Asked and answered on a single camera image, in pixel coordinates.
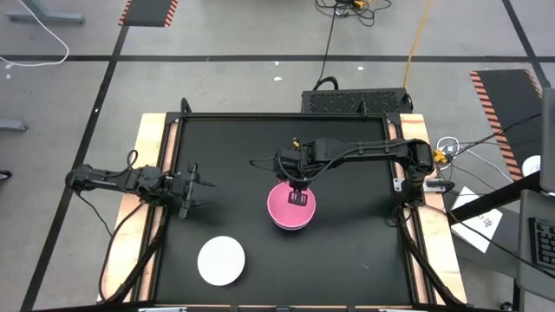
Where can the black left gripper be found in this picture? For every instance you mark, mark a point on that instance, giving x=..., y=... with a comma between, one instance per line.
x=186, y=190

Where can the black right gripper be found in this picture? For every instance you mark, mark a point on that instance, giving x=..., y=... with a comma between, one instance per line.
x=292, y=167

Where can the pink bowl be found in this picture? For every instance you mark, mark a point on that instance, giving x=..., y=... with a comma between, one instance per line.
x=282, y=212

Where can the white bowl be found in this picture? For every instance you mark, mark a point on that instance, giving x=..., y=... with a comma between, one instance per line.
x=221, y=261

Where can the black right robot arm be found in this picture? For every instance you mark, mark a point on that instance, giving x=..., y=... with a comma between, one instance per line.
x=368, y=149

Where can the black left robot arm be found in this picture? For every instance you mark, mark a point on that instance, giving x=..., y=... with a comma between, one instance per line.
x=108, y=180

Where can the wooden table board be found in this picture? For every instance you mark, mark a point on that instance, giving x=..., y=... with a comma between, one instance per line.
x=149, y=134

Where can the black computer case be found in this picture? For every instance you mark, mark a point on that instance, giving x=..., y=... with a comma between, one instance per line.
x=355, y=102

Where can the yellow plug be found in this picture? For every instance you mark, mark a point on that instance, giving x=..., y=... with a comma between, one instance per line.
x=440, y=157

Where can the white paper sheet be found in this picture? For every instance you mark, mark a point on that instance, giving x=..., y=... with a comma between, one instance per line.
x=477, y=225

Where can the black hazard-striped floor mat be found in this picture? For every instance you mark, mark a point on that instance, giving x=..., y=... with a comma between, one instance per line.
x=147, y=12
x=507, y=117

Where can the black diagonal beam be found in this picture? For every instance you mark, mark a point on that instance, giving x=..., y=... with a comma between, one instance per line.
x=490, y=200

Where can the grey metal floor leg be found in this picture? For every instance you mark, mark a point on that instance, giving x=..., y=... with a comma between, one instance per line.
x=47, y=17
x=13, y=125

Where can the white round cup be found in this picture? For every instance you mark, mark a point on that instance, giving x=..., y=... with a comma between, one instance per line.
x=531, y=165

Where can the black keyboard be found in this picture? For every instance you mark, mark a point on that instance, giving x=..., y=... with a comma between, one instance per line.
x=544, y=245

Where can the grey monitor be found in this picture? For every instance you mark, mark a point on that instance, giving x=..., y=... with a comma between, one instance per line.
x=548, y=138

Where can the grey table-level camera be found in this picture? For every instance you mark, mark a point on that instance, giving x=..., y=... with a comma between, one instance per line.
x=282, y=309

